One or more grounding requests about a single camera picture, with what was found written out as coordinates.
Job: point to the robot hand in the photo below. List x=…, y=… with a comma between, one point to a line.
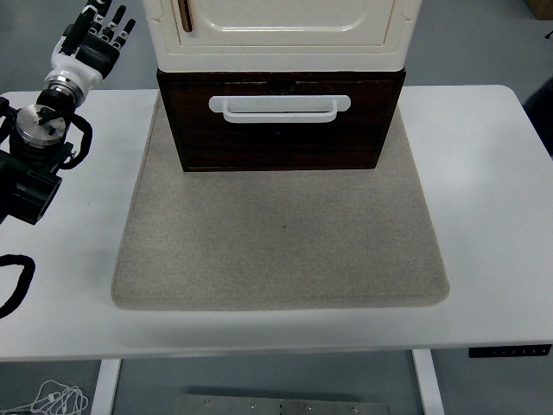
x=71, y=65

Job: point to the dark wooden drawer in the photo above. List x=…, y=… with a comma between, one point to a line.
x=281, y=142

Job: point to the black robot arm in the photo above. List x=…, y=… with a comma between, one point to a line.
x=30, y=190

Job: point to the dark wooden drawer housing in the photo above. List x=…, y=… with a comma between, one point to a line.
x=162, y=91

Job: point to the cream plastic cabinet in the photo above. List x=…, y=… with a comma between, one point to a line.
x=281, y=47

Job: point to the beige felt mat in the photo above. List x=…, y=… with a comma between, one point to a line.
x=281, y=242

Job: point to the white table leg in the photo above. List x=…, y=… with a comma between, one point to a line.
x=106, y=389
x=430, y=384

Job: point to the cardboard box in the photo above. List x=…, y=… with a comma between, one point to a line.
x=542, y=8

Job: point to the black table control panel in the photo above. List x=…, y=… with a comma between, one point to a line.
x=510, y=351

